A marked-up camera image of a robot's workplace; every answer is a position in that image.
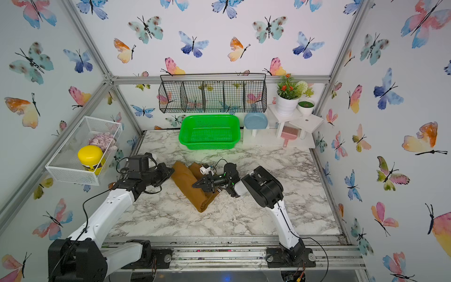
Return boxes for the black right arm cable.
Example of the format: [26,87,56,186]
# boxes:
[211,157,330,282]

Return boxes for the white step shelf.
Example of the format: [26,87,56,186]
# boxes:
[243,105,324,149]

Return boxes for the light blue round plate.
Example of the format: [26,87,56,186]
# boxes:
[244,112,268,130]

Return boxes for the brown long pants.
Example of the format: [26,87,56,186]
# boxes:
[170,161,221,213]

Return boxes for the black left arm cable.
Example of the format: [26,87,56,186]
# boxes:
[49,152,163,282]

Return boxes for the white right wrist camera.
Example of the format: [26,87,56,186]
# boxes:
[200,165,216,175]

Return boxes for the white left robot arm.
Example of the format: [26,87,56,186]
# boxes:
[48,153,175,282]

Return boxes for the black wire wall basket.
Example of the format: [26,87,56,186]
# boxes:
[157,73,267,115]

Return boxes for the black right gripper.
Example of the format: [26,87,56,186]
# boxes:
[192,172,232,194]

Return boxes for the white mesh wall basket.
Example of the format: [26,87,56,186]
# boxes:
[45,116,123,186]

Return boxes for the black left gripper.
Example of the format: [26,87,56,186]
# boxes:
[143,163,175,188]

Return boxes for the green plastic basket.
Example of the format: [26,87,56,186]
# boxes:
[179,115,241,150]

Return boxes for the metal base rail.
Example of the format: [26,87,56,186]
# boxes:
[101,234,367,282]

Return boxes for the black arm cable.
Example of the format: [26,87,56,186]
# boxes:
[211,157,330,282]
[49,152,163,282]

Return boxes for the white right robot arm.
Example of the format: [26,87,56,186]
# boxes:
[192,163,316,269]

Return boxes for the small white pot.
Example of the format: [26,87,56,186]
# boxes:
[297,100,315,117]

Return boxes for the yellow lidded jar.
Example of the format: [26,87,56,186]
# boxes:
[78,145,105,176]

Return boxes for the pink dustpan brush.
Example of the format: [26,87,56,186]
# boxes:
[281,126,299,148]

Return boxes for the pink shells bag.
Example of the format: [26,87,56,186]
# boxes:
[88,132,117,153]

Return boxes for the white potted flower plant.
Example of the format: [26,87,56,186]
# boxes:
[276,74,314,116]

